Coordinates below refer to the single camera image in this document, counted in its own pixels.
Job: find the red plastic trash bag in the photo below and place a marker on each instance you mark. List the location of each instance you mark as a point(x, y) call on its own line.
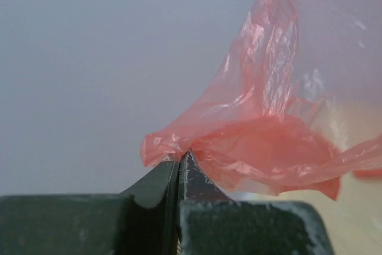
point(296, 103)

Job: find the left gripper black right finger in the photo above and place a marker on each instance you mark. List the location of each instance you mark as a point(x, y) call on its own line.
point(210, 222)

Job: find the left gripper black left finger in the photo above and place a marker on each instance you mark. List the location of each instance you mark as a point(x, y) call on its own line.
point(139, 220)

